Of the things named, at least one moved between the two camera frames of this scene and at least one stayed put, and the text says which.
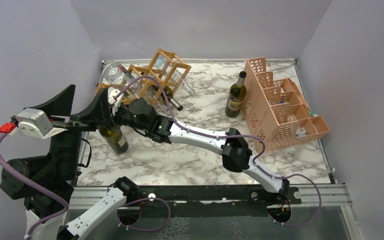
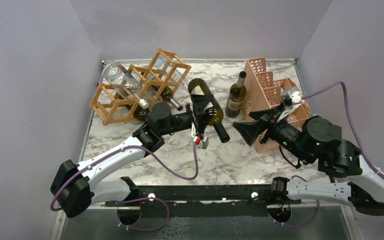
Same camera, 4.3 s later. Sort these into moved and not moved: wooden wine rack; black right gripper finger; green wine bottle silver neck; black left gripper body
Moved: black right gripper finger; black left gripper body
Not moved: wooden wine rack; green wine bottle silver neck
